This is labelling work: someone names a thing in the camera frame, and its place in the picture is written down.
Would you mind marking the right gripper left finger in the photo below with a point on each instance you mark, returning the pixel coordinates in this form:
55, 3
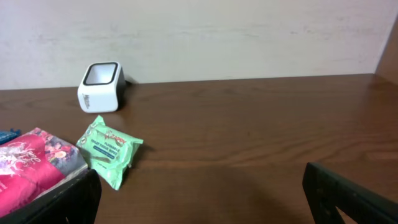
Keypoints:
75, 201

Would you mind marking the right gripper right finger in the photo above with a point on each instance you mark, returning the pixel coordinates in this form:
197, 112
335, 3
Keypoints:
328, 193

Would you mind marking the mint green wipes pack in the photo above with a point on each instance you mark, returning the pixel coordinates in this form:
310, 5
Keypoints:
108, 151

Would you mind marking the red purple pad pack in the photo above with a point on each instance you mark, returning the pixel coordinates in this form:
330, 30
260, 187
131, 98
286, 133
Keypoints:
34, 164

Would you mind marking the blue Oreo cookie pack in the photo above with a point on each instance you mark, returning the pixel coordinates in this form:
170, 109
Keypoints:
8, 135

